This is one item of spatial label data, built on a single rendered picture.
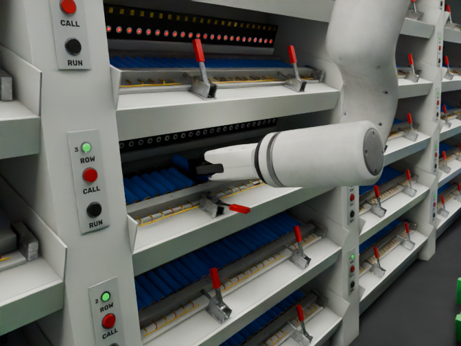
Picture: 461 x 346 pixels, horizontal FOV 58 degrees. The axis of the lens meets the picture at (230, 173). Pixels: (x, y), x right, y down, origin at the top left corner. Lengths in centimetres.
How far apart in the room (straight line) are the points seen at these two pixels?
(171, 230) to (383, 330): 83
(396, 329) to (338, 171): 85
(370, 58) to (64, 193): 40
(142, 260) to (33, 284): 15
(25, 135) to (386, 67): 44
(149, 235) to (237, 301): 27
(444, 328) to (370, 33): 100
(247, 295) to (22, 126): 53
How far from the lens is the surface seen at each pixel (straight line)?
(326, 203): 107
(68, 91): 52
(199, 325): 76
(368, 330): 132
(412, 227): 175
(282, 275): 92
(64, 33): 52
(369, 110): 64
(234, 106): 71
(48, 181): 51
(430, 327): 137
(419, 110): 169
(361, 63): 55
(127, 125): 57
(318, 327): 111
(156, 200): 66
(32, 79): 50
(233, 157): 62
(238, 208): 65
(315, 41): 105
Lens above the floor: 69
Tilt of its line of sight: 11 degrees down
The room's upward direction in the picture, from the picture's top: 4 degrees counter-clockwise
